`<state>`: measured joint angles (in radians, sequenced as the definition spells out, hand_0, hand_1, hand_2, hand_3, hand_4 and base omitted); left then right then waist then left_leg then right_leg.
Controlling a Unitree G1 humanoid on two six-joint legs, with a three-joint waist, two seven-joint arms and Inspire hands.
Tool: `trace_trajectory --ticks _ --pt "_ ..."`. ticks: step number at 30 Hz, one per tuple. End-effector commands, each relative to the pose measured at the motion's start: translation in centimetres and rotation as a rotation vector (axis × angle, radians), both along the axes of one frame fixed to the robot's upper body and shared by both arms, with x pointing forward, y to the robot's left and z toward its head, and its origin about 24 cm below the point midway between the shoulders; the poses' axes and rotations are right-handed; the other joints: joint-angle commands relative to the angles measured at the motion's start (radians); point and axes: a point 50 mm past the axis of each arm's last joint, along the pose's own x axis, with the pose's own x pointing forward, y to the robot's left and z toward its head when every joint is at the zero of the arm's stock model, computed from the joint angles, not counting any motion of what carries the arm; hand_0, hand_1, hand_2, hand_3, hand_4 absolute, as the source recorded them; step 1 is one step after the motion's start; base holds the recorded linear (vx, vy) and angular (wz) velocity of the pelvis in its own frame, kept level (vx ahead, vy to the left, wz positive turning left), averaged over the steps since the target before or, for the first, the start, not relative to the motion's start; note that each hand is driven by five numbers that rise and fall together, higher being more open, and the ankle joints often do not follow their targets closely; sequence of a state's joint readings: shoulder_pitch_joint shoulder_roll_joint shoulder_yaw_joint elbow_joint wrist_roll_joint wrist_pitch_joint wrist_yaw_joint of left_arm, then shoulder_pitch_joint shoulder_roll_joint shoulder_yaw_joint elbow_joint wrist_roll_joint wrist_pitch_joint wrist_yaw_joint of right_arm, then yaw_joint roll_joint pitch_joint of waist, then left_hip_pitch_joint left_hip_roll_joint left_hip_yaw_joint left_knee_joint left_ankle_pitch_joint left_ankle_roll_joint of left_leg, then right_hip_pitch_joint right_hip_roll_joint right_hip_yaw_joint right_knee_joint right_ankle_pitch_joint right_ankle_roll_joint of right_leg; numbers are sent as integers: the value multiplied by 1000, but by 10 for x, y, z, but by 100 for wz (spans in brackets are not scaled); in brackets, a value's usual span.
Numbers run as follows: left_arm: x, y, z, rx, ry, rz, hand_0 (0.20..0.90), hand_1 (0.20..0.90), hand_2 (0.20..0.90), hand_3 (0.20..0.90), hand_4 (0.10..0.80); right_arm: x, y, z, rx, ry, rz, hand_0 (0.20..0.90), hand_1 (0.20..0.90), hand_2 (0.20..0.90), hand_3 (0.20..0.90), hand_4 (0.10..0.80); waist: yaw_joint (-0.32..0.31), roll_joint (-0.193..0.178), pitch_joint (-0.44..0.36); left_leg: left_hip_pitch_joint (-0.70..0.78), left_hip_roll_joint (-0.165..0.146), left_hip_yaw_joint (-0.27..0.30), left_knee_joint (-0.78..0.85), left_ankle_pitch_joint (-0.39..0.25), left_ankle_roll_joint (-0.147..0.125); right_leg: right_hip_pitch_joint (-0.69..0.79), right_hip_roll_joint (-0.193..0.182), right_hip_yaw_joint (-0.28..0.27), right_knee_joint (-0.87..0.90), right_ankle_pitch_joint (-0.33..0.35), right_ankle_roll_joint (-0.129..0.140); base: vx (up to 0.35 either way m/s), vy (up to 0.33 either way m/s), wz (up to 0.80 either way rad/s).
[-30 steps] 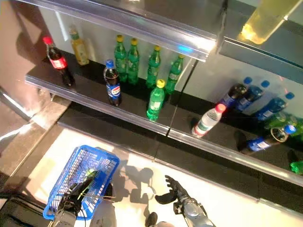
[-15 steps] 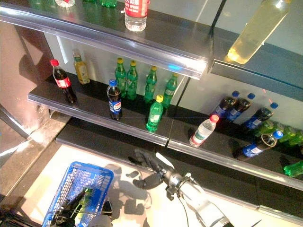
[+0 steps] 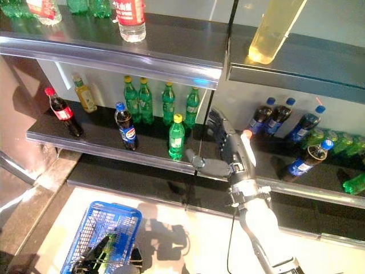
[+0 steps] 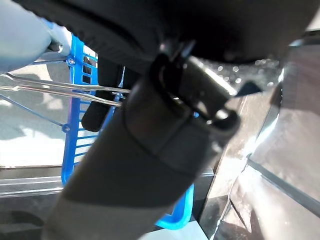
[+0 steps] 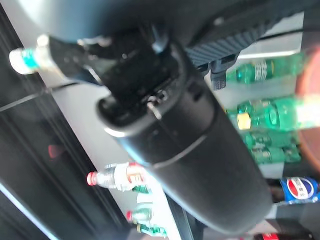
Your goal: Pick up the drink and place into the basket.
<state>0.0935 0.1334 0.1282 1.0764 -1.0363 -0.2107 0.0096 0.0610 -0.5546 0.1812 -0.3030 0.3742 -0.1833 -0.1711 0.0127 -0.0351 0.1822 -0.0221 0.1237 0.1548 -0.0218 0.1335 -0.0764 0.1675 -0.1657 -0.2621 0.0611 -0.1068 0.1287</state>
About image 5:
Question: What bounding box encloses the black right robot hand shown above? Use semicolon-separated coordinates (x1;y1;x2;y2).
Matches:
37;0;305;235

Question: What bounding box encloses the red cap green label bottle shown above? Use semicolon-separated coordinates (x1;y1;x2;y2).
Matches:
125;206;154;226

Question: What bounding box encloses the water bottle red cap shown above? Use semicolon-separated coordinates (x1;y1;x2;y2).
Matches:
86;161;147;194

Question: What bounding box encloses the green sprite bottle yellow cap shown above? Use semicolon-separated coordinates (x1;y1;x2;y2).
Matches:
226;51;306;86
228;96;320;132

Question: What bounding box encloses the large pepsi cola bottle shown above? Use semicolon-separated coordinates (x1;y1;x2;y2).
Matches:
279;176;320;204

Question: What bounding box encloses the water bottle teal label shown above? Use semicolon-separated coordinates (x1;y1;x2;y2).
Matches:
9;34;51;75

